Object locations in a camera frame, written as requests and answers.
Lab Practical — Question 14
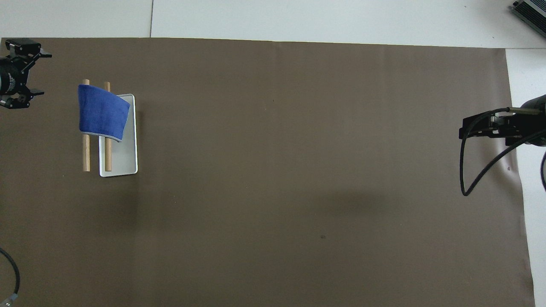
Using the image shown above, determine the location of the blue towel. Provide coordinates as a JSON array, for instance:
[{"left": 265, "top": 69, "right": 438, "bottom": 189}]
[{"left": 77, "top": 84, "right": 131, "bottom": 142}]

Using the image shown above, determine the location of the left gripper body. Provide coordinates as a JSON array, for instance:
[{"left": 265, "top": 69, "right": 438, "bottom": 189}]
[{"left": 0, "top": 56, "right": 29, "bottom": 97}]

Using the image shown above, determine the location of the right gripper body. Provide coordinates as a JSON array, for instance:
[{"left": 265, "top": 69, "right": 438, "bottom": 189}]
[{"left": 505, "top": 94, "right": 546, "bottom": 148}]

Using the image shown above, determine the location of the white rack with wooden rods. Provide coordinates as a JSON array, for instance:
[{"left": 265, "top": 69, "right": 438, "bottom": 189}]
[{"left": 81, "top": 78, "right": 139, "bottom": 178}]

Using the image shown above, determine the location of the grey metal device box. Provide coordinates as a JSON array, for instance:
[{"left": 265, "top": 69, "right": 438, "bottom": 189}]
[{"left": 511, "top": 0, "right": 546, "bottom": 39}]

